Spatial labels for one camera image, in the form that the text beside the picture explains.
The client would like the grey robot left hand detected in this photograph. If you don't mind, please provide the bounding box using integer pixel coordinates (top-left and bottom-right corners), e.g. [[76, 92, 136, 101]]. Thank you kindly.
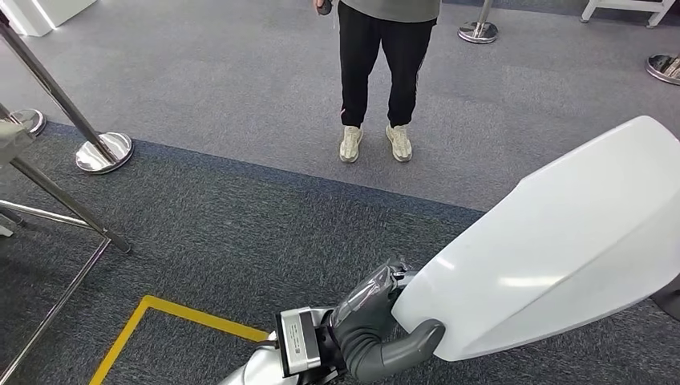
[[328, 257, 447, 374]]

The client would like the white curved plastic part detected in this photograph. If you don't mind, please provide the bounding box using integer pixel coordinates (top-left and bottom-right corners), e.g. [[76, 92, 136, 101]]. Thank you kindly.
[[391, 115, 680, 363]]

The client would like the person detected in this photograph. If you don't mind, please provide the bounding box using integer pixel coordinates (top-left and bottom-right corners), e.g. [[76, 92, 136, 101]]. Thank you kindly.
[[313, 0, 443, 164]]

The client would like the white table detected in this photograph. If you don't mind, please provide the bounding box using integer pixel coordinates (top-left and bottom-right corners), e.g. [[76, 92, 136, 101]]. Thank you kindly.
[[578, 0, 679, 29]]

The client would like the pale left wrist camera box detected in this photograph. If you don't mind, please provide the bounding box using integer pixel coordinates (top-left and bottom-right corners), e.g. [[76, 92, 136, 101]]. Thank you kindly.
[[274, 306, 325, 380]]

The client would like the chrome stanchion post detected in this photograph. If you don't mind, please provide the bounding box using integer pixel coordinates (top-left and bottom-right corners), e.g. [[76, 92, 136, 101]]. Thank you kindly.
[[9, 107, 48, 137], [0, 18, 135, 176], [645, 52, 680, 87], [457, 0, 500, 45]]

